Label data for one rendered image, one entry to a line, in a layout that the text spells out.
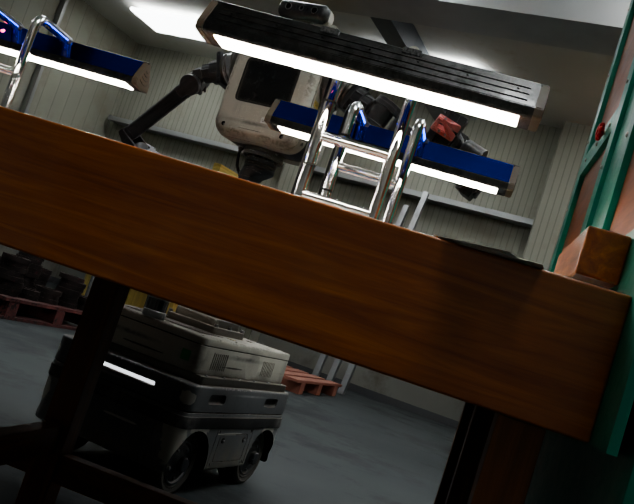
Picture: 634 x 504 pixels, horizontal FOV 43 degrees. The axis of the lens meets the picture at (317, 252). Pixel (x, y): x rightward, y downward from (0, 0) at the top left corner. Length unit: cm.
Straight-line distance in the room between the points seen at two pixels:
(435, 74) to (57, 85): 952
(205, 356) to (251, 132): 77
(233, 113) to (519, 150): 689
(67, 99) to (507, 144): 549
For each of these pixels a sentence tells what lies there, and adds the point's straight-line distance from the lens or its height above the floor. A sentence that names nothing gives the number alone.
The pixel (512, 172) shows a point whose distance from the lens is 195.
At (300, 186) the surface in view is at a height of 85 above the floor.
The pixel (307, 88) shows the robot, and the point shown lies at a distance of 269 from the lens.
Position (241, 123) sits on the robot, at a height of 116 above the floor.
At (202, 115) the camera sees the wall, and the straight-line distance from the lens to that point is 1089.
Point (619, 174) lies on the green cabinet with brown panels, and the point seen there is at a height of 103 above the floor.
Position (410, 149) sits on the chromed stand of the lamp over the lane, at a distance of 180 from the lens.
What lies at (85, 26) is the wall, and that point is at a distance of 1102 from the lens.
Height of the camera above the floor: 62
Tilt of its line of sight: 5 degrees up
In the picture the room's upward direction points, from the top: 18 degrees clockwise
